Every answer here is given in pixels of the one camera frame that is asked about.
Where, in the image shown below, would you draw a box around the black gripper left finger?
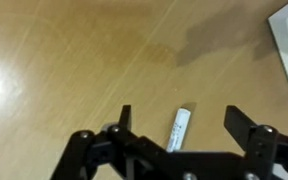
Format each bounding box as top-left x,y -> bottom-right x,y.
49,104 -> 142,180

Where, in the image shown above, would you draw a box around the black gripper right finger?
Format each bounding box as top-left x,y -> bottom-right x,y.
223,105 -> 288,180

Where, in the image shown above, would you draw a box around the white marker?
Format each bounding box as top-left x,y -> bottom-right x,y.
166,108 -> 192,154

